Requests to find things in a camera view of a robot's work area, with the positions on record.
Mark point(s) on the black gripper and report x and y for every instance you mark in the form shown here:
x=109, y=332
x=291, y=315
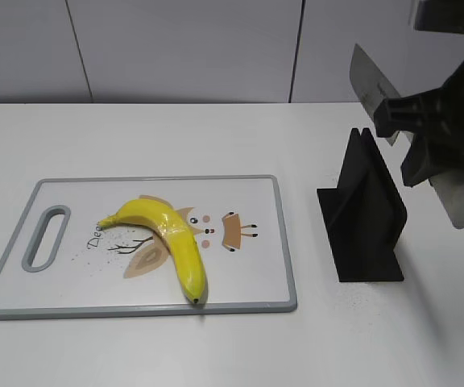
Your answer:
x=436, y=117

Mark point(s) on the white-handled kitchen knife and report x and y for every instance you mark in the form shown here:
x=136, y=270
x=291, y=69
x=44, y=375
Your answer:
x=371, y=87

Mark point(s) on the yellow plastic banana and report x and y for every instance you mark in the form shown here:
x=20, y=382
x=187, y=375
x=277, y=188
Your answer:
x=175, y=234

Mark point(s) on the black knife stand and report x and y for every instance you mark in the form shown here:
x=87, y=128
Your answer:
x=364, y=214

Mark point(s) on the white grey-rimmed cutting board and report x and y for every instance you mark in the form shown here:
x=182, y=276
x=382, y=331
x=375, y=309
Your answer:
x=59, y=263

